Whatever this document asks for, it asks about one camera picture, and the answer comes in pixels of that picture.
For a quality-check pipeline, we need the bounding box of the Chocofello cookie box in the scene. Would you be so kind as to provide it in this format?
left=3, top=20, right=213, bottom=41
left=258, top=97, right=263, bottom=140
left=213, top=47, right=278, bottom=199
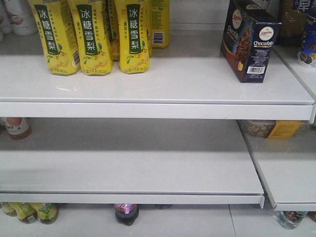
left=221, top=0, right=281, bottom=83

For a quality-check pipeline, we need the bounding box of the white store shelving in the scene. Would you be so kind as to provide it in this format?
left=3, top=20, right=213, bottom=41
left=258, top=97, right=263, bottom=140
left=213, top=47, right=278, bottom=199
left=0, top=0, right=316, bottom=205

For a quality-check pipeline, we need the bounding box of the dark cola bottle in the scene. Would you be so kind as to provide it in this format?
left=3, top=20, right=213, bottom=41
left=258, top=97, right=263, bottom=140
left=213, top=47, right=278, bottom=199
left=114, top=203, right=139, bottom=226

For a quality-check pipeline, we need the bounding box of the yellow pear drink bottle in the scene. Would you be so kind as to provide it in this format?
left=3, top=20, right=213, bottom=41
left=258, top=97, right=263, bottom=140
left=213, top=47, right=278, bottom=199
left=68, top=0, right=113, bottom=76
left=150, top=0, right=170, bottom=48
left=115, top=0, right=150, bottom=74
left=29, top=0, right=80, bottom=76

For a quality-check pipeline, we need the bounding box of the yellow-lidded snack tub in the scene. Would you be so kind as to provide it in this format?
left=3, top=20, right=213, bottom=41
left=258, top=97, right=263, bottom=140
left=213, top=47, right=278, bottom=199
left=237, top=119, right=306, bottom=139

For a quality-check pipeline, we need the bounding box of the peach drink bottle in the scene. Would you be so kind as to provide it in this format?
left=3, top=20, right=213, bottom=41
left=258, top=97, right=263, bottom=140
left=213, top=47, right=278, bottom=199
left=0, top=117, right=32, bottom=140

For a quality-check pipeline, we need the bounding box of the green tea bottle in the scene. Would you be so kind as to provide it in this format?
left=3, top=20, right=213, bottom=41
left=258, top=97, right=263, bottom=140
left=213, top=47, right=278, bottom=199
left=11, top=202, right=38, bottom=224
left=30, top=202, right=59, bottom=225

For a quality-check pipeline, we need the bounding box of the brown biscuit pack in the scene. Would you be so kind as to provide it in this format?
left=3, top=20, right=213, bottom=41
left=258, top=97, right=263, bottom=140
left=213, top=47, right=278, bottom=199
left=278, top=0, right=312, bottom=45

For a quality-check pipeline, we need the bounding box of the clear glass jar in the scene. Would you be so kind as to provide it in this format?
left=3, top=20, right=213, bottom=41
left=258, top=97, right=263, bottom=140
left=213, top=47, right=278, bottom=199
left=277, top=211, right=308, bottom=230

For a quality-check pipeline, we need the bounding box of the white yogurt bottle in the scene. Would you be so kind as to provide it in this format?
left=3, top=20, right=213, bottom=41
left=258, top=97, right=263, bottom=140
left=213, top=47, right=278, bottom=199
left=4, top=0, right=38, bottom=36

